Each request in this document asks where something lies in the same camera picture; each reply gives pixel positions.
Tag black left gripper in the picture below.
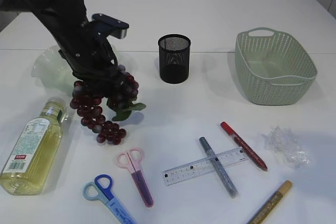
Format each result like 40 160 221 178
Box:
49 19 118 82

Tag purple grape bunch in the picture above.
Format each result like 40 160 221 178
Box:
70 65 146 145

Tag pink scissors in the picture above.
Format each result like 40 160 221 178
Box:
116 147 154 208

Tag yellow tea bottle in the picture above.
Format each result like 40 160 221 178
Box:
1 97 66 196

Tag blue scissors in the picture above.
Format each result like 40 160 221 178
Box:
82 174 136 224

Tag clear plastic sheet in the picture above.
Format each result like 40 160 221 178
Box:
262 126 311 169

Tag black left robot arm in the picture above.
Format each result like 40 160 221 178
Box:
1 0 129 88

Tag green wavy plastic plate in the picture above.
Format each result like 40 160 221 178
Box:
31 45 78 97

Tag black mesh pen holder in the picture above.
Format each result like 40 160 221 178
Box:
158 34 191 84

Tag clear plastic ruler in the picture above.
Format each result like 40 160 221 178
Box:
162 147 248 186

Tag red marker pen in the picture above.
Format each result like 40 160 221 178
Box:
220 122 268 171

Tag green plastic basket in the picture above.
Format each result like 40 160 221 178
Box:
235 27 318 106

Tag grey marker pen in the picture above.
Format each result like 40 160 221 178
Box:
199 137 238 198

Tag gold marker pen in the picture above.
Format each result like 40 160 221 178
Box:
247 180 292 224

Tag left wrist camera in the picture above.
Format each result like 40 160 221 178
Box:
92 13 129 39

